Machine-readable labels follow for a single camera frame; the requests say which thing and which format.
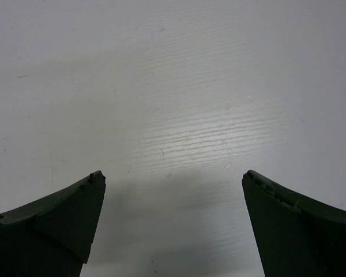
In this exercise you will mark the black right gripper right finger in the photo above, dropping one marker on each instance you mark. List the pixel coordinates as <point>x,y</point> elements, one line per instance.
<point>295,235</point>

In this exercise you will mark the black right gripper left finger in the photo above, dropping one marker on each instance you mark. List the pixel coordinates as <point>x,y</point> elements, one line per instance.
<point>53,235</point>

